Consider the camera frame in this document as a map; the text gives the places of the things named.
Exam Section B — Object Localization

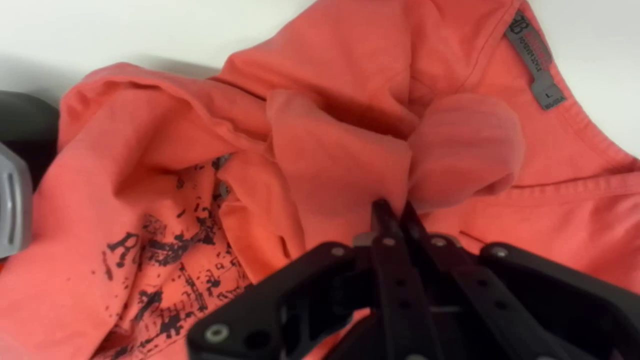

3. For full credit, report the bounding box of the red printed shirt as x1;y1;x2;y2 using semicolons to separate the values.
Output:
0;0;640;360

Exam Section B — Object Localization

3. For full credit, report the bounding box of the black pot with grey handle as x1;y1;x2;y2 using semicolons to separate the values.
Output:
0;89;60;263

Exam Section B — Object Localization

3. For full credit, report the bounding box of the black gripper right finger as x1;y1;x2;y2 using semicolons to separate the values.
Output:
399;203;640;360

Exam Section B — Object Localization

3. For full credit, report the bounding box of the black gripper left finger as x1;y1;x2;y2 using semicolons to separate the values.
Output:
187;199;437;360

